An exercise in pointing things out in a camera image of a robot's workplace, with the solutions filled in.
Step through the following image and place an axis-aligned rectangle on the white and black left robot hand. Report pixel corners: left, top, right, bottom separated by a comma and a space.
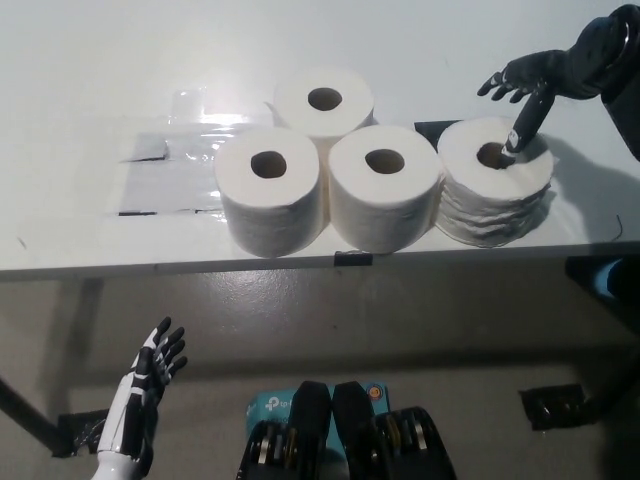
97, 316, 189, 464

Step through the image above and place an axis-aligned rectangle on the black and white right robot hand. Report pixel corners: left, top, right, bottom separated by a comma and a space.
477, 48, 576, 164

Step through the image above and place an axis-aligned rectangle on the wrinkled white toilet paper roll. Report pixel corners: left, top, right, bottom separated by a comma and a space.
435, 115, 555, 250

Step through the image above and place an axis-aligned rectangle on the smooth white toilet paper roll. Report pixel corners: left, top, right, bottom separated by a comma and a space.
327, 124, 444, 254
214, 127, 324, 259
264, 68, 376, 150

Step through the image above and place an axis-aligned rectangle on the black floor tape patch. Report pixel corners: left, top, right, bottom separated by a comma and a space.
52, 409, 110, 460
519, 383, 590, 432

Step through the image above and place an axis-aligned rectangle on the black slanted table leg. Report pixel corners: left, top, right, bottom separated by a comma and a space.
0, 374, 66, 459
582, 347, 640, 417

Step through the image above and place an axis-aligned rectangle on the black tape patch on table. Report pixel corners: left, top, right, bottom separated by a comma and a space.
413, 118, 465, 137

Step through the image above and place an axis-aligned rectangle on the teal tp-link cardboard box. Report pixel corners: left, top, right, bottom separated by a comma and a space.
244, 380, 391, 451

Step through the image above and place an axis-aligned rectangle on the glossy grey clear tape patch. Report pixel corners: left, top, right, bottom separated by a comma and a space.
102, 87, 281, 219

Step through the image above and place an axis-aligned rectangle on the small blue object under table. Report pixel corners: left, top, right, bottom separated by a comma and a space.
593, 264, 621, 301

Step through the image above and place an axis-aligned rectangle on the small black tape strip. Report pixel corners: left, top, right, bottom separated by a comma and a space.
333, 251, 375, 268

